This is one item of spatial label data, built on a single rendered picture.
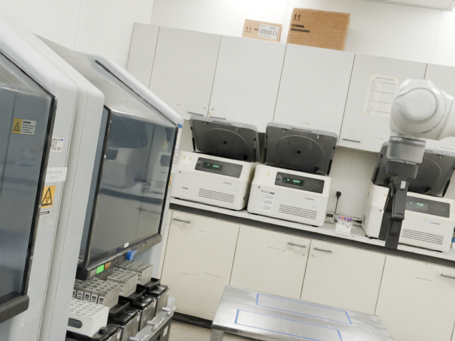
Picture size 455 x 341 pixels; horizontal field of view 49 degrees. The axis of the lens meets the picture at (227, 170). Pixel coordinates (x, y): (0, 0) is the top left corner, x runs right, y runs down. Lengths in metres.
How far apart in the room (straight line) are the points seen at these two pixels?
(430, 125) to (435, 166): 2.75
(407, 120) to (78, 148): 0.73
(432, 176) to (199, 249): 1.80
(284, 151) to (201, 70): 0.91
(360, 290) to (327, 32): 1.91
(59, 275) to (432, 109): 0.91
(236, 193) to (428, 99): 2.59
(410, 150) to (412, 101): 0.22
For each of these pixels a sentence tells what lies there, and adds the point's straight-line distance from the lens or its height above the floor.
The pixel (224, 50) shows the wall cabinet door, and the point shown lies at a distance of 3.99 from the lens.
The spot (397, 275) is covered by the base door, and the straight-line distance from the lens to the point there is 3.66.
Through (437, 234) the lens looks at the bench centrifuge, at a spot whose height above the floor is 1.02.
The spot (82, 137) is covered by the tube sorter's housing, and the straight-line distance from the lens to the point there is 1.21.
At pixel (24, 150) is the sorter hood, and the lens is 1.00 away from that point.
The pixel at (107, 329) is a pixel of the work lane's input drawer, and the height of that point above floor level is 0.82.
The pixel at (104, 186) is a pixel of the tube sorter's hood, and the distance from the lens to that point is 1.34.
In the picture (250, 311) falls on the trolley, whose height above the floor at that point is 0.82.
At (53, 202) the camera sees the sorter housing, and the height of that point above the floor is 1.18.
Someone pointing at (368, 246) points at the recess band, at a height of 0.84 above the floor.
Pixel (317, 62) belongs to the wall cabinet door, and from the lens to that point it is 3.90.
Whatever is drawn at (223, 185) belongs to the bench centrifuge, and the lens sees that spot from 3.61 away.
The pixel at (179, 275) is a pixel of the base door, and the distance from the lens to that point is 3.78.
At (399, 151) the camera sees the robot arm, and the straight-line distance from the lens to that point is 1.32.
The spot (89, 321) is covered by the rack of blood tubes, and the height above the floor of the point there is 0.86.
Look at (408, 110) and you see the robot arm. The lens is 1.13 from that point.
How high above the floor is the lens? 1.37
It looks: 3 degrees down
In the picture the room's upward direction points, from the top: 10 degrees clockwise
